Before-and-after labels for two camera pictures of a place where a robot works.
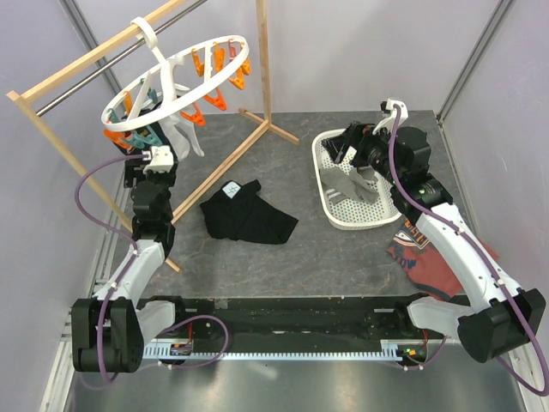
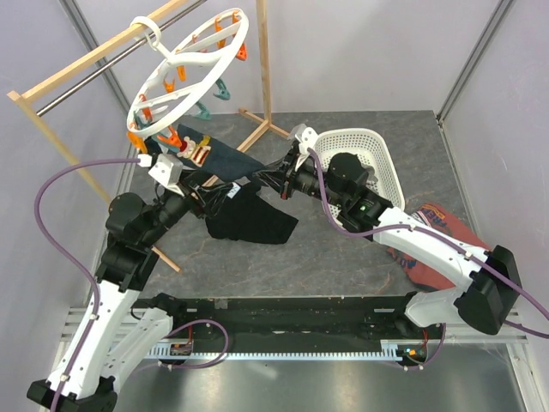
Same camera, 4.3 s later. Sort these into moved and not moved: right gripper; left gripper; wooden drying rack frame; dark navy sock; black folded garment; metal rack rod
Moved: left gripper; dark navy sock; right gripper
Not moved: metal rack rod; black folded garment; wooden drying rack frame
